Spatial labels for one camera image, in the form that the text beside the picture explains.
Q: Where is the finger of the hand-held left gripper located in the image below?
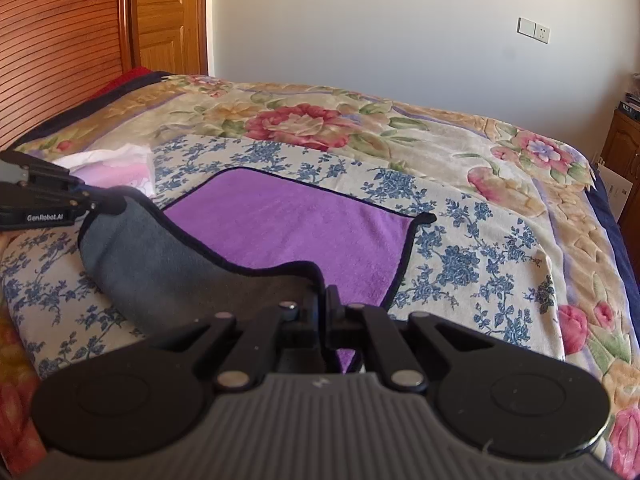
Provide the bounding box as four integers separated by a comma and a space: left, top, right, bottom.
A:
75, 186, 128, 217
0, 149, 97, 198

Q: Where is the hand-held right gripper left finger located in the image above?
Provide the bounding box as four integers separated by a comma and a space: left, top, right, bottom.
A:
149, 284, 326, 394

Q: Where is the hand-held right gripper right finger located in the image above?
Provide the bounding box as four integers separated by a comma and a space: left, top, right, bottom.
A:
325, 284, 502, 394

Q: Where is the purple and grey towel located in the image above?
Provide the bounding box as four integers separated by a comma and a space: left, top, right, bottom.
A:
79, 166, 438, 376

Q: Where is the pink and white cloth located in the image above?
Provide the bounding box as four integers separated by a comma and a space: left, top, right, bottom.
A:
52, 143, 157, 197

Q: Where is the red cloth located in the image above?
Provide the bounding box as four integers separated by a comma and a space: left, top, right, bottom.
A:
88, 65, 152, 103

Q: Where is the wooden slatted headboard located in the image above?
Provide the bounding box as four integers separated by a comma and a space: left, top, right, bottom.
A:
0, 0, 135, 150

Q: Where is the white blue floral cloth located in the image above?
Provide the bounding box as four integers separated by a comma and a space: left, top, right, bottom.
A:
0, 132, 567, 382

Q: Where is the wooden door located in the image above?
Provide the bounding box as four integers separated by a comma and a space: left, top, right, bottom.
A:
129, 0, 211, 77

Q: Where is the beige floral blanket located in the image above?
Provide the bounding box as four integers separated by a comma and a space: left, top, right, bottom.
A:
0, 74, 640, 480

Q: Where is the navy blue bed sheet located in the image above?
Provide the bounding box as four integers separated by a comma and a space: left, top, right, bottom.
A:
584, 159, 640, 283

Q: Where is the white paper sheet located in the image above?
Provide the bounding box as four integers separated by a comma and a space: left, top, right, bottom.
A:
594, 162, 634, 222

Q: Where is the wooden cabinet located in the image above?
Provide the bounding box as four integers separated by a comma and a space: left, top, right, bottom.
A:
599, 109, 640, 202

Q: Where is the stack of books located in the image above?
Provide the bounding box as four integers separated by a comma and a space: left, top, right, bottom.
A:
618, 74, 640, 122

